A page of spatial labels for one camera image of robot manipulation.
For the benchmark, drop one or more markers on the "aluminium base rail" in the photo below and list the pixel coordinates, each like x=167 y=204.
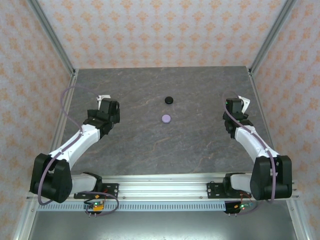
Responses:
x=162 y=186

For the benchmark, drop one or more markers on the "aluminium frame post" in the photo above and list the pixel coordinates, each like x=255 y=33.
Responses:
x=53 y=37
x=271 y=37

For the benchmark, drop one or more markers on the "black earbud charging case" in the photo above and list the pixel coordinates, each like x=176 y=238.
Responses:
x=169 y=100

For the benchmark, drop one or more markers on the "grey metal panel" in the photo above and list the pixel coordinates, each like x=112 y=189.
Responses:
x=162 y=227

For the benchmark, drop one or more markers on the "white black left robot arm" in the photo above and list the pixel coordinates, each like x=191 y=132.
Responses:
x=80 y=142

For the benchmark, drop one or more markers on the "lilac earbud charging case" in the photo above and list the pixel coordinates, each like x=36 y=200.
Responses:
x=166 y=118

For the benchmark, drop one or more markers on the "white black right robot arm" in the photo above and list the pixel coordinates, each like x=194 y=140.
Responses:
x=252 y=142

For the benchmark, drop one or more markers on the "aluminium table side rail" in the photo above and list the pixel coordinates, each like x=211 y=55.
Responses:
x=268 y=125
x=58 y=130

